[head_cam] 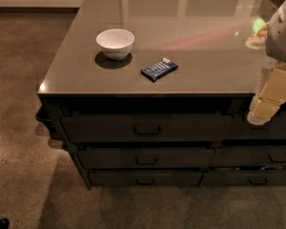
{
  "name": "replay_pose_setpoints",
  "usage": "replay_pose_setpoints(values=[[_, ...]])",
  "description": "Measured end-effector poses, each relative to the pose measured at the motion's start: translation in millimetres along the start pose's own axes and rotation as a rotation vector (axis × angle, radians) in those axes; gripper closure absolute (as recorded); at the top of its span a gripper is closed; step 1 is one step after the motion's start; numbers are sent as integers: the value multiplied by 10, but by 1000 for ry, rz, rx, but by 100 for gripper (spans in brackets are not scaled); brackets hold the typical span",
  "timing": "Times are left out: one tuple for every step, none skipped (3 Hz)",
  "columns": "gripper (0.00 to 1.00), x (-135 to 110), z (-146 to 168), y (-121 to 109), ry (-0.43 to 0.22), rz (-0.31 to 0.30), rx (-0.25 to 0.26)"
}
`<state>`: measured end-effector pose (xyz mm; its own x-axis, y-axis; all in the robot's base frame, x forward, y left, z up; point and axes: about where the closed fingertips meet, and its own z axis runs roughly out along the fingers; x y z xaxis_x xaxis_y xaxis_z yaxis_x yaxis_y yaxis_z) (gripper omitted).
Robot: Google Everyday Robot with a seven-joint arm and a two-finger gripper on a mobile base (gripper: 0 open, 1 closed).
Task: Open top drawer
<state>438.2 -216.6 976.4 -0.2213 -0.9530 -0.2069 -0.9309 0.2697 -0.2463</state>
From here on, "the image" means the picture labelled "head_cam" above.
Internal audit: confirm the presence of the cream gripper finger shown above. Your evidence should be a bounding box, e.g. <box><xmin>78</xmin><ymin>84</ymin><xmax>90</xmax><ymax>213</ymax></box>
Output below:
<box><xmin>247</xmin><ymin>62</ymin><xmax>286</xmax><ymax>126</ymax></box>
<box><xmin>245</xmin><ymin>23</ymin><xmax>269</xmax><ymax>50</ymax></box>

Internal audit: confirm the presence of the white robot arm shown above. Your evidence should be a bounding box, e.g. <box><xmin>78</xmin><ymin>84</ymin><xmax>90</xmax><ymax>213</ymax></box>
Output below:
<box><xmin>245</xmin><ymin>0</ymin><xmax>286</xmax><ymax>125</ymax></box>

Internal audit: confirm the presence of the blue snack packet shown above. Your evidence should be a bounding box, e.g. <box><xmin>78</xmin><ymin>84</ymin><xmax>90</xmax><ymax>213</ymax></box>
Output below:
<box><xmin>140</xmin><ymin>58</ymin><xmax>178</xmax><ymax>82</ymax></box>

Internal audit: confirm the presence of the dark cabinet island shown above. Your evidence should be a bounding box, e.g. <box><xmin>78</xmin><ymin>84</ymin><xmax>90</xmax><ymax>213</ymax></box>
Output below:
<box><xmin>36</xmin><ymin>0</ymin><xmax>286</xmax><ymax>187</ymax></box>

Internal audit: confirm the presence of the white ceramic bowl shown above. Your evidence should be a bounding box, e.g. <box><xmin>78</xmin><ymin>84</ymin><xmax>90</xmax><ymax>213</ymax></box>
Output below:
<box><xmin>95</xmin><ymin>29</ymin><xmax>134</xmax><ymax>60</ymax></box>

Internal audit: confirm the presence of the black shoe tip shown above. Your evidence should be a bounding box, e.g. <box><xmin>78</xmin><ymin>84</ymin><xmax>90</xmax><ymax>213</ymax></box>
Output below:
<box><xmin>0</xmin><ymin>219</ymin><xmax>10</xmax><ymax>229</ymax></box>

